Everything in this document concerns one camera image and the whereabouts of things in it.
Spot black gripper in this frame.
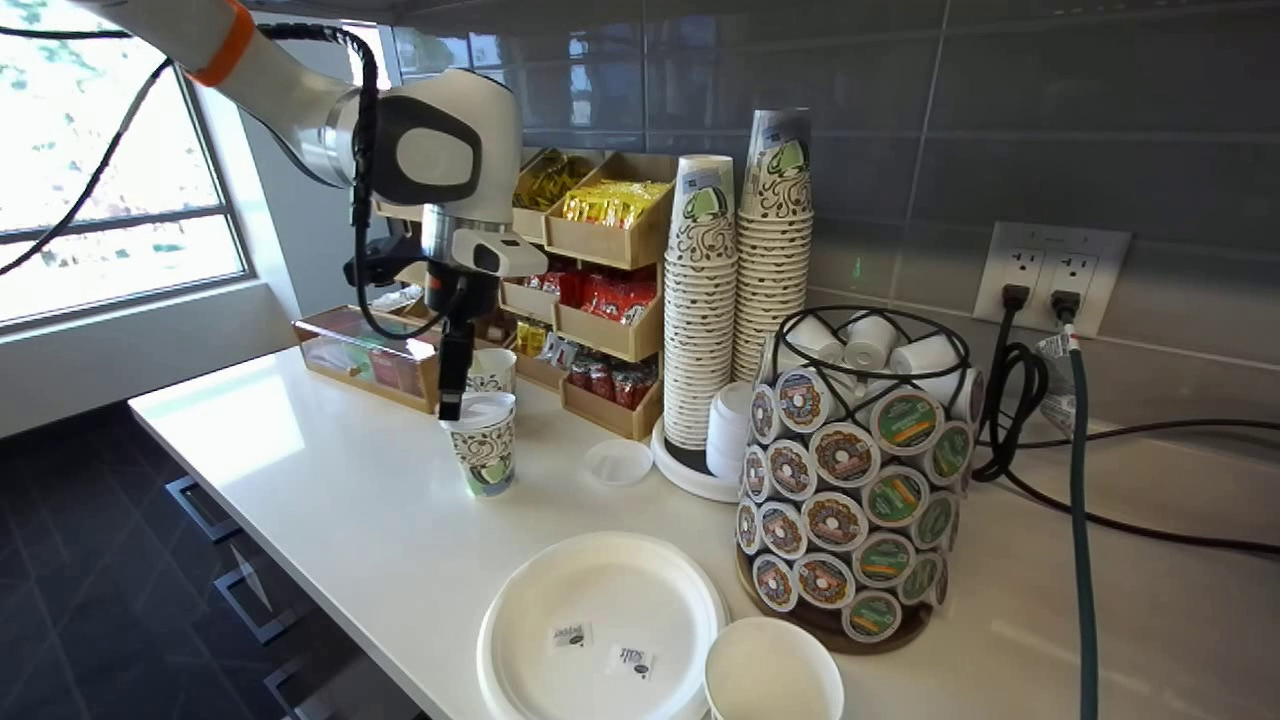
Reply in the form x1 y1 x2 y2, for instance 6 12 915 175
423 269 492 425

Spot white paper cup lid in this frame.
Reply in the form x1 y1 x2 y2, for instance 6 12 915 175
453 387 525 422

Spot flat white lid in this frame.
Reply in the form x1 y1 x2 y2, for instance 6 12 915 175
581 436 656 492

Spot tall paper cup stack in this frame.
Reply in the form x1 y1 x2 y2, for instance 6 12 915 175
661 152 738 457
732 103 818 391

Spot wide patterned paper cup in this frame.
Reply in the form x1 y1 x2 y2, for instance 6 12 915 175
698 613 847 720

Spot yellow tea packets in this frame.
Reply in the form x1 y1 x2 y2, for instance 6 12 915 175
508 318 551 360

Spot wooden tea box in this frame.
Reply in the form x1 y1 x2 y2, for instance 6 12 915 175
292 305 442 417

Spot wooden tiered organizer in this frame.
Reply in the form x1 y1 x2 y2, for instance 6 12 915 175
495 144 674 443

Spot yellow tea sachets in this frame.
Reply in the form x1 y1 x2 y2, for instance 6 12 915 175
510 152 598 212

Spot yellow sweetener packets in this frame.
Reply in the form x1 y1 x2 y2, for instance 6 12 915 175
558 175 671 233

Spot stack of white lids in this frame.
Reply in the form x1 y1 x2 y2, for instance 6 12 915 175
703 376 759 490

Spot dark base cabinet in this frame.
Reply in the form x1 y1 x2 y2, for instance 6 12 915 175
123 397 442 720

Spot white paper plate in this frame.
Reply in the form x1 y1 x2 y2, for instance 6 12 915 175
472 533 732 720

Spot white coffee pod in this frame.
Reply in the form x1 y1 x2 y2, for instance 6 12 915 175
839 314 903 370
782 318 847 376
892 333 967 391

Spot window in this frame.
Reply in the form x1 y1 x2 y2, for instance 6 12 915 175
0 0 254 338

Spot coffee pod carousel holder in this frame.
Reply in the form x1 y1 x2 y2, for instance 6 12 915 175
732 300 983 658

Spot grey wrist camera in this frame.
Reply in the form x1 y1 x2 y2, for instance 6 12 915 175
442 229 551 286

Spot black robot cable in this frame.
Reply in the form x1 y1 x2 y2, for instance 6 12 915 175
254 16 453 345
0 22 185 279

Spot white round base plate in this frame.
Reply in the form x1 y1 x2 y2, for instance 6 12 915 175
647 417 744 506

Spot black power cable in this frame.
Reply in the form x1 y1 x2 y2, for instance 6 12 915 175
1042 318 1280 451
967 309 1280 555

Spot white wall outlet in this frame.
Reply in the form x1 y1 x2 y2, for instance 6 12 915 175
970 215 1137 339

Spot dark green hose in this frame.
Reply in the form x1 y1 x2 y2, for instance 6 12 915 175
1060 333 1104 720

